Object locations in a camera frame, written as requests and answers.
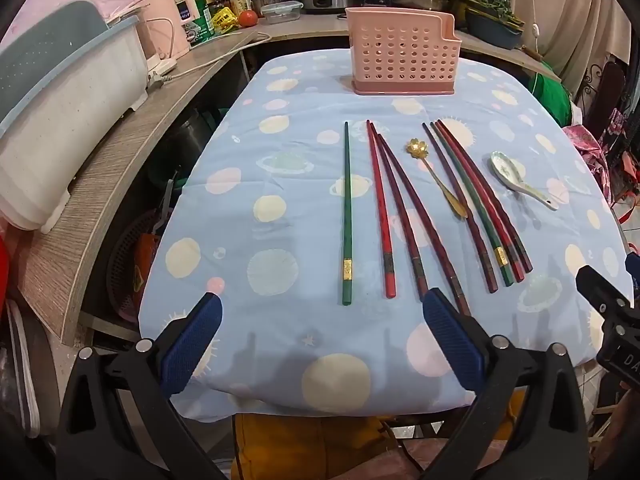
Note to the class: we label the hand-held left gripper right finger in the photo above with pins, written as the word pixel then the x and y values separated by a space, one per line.
pixel 450 340

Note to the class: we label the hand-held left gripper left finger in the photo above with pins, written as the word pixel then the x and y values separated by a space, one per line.
pixel 192 345

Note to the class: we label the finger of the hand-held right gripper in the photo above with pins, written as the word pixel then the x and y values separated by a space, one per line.
pixel 597 290
pixel 634 272

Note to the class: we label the dark red chopstick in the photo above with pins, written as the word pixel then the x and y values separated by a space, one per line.
pixel 425 220
pixel 525 260
pixel 400 210
pixel 483 260

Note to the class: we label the green chopstick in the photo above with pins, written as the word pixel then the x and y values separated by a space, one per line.
pixel 345 210
pixel 500 256

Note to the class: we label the white ceramic soup spoon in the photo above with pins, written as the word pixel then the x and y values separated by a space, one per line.
pixel 502 167

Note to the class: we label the pink perforated utensil basket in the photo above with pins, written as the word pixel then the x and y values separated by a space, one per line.
pixel 400 50

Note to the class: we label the pink floral cloth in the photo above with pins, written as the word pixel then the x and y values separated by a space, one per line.
pixel 585 155

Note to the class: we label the mustard yellow cloth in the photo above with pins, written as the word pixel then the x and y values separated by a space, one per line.
pixel 320 450

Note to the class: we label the blue planet print tablecloth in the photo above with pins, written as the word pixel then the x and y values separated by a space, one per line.
pixel 280 200

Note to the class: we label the dark ornate chair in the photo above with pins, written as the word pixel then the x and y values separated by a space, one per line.
pixel 607 95

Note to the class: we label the gold flower spoon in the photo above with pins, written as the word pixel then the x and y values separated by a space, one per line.
pixel 416 148

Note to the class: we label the green cloth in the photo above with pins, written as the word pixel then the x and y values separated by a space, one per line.
pixel 552 95

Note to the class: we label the white plastic tub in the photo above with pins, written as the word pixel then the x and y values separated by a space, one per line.
pixel 65 125

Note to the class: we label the beige curtain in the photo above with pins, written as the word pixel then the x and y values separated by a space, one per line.
pixel 565 15

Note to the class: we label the blue planter with plants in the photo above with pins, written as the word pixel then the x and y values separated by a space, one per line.
pixel 492 27

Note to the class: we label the pink appliance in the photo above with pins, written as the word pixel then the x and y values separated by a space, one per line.
pixel 162 20

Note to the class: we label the yellow packet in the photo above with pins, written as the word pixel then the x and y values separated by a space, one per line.
pixel 224 20

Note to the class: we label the red tomato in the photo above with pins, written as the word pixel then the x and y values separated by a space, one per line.
pixel 247 19

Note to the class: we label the teal perforated lid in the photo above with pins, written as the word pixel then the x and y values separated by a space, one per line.
pixel 45 45

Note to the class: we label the clear food container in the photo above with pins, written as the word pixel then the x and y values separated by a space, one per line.
pixel 281 12

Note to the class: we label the small lidded pot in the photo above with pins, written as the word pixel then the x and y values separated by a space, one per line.
pixel 270 1

